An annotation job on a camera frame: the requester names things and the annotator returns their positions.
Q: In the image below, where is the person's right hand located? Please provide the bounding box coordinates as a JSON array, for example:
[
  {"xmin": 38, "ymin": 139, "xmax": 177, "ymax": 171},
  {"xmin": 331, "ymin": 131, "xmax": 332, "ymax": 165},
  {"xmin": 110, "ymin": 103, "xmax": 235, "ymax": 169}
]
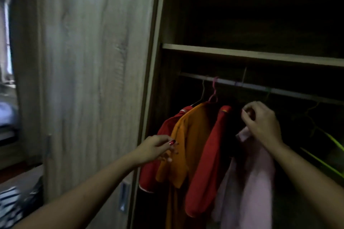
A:
[{"xmin": 241, "ymin": 101, "xmax": 284, "ymax": 152}]

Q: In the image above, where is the person's left hand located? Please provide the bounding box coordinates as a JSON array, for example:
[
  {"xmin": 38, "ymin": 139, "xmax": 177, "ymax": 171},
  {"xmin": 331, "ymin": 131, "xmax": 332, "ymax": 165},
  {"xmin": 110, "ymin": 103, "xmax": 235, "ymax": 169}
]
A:
[{"xmin": 133, "ymin": 135, "xmax": 179, "ymax": 168}]

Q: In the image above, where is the pink garment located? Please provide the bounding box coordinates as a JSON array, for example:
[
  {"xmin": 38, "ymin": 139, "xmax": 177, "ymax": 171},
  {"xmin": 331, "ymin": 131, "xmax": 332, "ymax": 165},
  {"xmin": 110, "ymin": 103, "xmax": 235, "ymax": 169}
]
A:
[{"xmin": 212, "ymin": 126, "xmax": 276, "ymax": 229}]

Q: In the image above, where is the person's right forearm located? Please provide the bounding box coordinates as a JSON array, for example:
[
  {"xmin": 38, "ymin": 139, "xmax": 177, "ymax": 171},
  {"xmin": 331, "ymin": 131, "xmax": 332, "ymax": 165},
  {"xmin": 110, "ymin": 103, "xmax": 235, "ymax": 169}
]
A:
[{"xmin": 270, "ymin": 141, "xmax": 344, "ymax": 229}]

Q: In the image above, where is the person's left forearm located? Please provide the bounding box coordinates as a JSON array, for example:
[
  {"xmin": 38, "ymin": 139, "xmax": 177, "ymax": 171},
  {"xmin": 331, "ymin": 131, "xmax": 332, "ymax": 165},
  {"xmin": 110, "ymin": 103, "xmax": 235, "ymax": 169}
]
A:
[{"xmin": 12, "ymin": 148, "xmax": 141, "ymax": 229}]

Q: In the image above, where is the orange garment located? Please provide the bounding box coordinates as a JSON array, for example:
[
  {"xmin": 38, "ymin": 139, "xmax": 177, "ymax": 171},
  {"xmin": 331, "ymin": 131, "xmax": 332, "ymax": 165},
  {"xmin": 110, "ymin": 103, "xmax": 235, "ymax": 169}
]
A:
[{"xmin": 155, "ymin": 102, "xmax": 216, "ymax": 229}]

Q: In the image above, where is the red garment with white trim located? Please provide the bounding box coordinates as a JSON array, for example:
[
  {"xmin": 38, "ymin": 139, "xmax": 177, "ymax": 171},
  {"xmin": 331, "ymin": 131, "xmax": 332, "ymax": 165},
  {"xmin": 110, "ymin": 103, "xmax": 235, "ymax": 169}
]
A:
[{"xmin": 138, "ymin": 106, "xmax": 194, "ymax": 193}]

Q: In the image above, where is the pink clothes hanger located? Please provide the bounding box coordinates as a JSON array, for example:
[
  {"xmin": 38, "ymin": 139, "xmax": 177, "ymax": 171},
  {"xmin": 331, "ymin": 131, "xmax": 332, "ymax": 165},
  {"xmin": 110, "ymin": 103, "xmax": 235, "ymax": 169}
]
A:
[{"xmin": 208, "ymin": 77, "xmax": 219, "ymax": 104}]

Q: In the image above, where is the grey clothes hanger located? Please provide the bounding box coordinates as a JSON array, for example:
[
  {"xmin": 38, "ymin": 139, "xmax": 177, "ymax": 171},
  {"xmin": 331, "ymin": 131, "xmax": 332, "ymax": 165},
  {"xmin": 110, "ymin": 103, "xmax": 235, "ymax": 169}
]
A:
[{"xmin": 190, "ymin": 79, "xmax": 207, "ymax": 107}]

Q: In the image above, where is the wooden wardrobe shelf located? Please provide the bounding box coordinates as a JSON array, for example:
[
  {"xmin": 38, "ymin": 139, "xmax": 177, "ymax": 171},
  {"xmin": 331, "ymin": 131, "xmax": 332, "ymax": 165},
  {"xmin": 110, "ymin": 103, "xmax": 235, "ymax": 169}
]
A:
[{"xmin": 162, "ymin": 43, "xmax": 344, "ymax": 67}]

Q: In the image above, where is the green clothes hanger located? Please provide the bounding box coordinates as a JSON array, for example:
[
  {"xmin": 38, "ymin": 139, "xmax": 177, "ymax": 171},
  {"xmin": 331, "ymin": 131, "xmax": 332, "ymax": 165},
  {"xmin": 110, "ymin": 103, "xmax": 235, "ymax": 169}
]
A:
[{"xmin": 300, "ymin": 102, "xmax": 344, "ymax": 179}]

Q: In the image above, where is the wooden wardrobe door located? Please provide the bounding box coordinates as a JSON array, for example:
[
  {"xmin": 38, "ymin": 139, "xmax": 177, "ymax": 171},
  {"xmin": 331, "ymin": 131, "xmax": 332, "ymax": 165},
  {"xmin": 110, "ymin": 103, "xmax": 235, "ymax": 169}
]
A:
[{"xmin": 37, "ymin": 0, "xmax": 163, "ymax": 229}]

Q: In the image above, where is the wooden wardrobe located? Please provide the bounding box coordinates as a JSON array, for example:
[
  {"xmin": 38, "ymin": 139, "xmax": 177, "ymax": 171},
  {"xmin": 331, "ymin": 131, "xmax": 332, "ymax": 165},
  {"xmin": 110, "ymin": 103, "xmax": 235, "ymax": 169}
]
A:
[{"xmin": 128, "ymin": 0, "xmax": 344, "ymax": 229}]

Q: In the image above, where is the beige curtain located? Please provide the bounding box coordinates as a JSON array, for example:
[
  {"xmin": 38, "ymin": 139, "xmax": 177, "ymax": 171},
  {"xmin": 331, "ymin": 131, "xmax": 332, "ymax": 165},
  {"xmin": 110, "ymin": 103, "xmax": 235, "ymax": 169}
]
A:
[{"xmin": 9, "ymin": 0, "xmax": 44, "ymax": 168}]

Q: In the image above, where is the bed with blue sheet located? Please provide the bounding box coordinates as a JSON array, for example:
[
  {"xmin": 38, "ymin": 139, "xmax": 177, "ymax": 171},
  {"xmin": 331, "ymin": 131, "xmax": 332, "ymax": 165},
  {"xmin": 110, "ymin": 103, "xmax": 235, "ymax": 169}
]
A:
[{"xmin": 0, "ymin": 101, "xmax": 20, "ymax": 142}]

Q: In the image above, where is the striped black white cloth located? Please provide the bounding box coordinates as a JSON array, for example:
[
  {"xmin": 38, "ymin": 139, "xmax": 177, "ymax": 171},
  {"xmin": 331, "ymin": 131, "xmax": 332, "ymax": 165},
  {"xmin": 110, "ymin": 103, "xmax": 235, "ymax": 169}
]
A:
[{"xmin": 0, "ymin": 185, "xmax": 26, "ymax": 229}]

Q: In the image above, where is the window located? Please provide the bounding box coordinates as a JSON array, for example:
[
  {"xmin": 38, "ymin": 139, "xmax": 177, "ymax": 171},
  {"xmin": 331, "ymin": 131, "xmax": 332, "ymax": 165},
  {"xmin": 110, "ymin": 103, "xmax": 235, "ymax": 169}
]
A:
[{"xmin": 0, "ymin": 0, "xmax": 14, "ymax": 76}]

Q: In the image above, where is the metal wardrobe hanging rail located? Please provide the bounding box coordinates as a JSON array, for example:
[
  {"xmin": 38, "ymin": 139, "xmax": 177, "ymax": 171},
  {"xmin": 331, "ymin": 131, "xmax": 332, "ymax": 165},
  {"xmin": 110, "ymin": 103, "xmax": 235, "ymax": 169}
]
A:
[{"xmin": 179, "ymin": 72, "xmax": 344, "ymax": 106}]

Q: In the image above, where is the silver recessed door handle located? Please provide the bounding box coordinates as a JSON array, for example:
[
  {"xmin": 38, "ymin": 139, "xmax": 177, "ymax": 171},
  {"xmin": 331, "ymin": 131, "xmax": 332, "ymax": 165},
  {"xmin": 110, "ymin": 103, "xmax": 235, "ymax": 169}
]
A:
[{"xmin": 118, "ymin": 181, "xmax": 131, "ymax": 213}]

